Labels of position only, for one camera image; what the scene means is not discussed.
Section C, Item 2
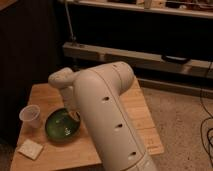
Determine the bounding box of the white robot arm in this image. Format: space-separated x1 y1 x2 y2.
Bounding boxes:
48 61 157 171

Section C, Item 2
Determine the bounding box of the green ceramic bowl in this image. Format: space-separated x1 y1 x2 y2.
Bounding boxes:
45 108 81 142

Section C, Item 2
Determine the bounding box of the black device on shelf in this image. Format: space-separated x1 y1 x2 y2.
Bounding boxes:
161 55 190 64

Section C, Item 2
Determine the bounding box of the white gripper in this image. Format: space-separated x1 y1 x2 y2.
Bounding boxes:
61 86 80 122

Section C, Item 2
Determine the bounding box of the metal pole stand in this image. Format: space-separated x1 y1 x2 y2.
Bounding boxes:
64 0 77 45

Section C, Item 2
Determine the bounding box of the black cable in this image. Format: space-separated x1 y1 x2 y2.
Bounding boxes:
199 60 213 158

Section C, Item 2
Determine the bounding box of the clear plastic cup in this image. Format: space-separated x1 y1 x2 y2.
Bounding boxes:
19 105 42 128

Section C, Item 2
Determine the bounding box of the wooden shelf unit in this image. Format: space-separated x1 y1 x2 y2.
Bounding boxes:
63 0 213 98

